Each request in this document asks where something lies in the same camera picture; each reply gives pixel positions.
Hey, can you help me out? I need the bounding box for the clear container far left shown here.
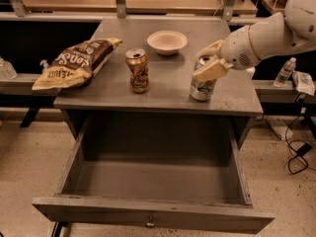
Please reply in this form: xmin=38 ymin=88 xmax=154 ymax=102
xmin=0 ymin=57 xmax=18 ymax=79

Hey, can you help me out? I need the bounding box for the small pump bottle left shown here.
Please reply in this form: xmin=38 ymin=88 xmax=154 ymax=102
xmin=39 ymin=59 xmax=49 ymax=72

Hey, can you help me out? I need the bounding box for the open grey top drawer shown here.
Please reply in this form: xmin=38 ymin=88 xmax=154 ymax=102
xmin=33 ymin=114 xmax=275 ymax=234

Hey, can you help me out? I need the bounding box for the white paper bowl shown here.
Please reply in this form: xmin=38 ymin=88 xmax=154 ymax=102
xmin=147 ymin=31 xmax=188 ymax=56

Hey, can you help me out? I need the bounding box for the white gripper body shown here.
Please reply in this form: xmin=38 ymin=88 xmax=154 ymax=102
xmin=220 ymin=26 xmax=260 ymax=70

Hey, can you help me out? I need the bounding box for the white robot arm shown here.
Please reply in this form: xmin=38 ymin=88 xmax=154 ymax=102
xmin=193 ymin=0 xmax=316 ymax=82

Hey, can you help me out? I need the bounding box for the grey cabinet with top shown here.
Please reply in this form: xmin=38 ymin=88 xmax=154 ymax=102
xmin=54 ymin=16 xmax=263 ymax=144

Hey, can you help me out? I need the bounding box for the white green 7up can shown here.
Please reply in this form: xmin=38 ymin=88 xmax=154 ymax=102
xmin=190 ymin=55 xmax=216 ymax=102

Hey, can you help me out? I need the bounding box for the wooden back table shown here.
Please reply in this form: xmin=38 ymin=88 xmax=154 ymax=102
xmin=22 ymin=0 xmax=222 ymax=15

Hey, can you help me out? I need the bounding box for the brown yellow chip bag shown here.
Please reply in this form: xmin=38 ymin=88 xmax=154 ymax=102
xmin=33 ymin=38 xmax=122 ymax=91

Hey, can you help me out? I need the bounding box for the clear plastic bag right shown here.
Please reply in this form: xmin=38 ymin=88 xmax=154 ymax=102
xmin=292 ymin=71 xmax=315 ymax=96

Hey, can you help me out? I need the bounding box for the gold brown soda can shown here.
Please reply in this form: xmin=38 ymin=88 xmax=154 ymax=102
xmin=125 ymin=47 xmax=150 ymax=94

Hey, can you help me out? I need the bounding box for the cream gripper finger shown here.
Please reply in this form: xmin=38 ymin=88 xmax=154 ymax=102
xmin=196 ymin=39 xmax=224 ymax=59
xmin=192 ymin=59 xmax=232 ymax=82

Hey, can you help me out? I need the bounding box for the clear plastic water bottle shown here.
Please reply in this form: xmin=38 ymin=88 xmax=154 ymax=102
xmin=274 ymin=57 xmax=296 ymax=87

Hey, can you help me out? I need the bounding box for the metal drawer knob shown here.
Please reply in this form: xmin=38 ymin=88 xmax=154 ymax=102
xmin=145 ymin=216 xmax=156 ymax=228

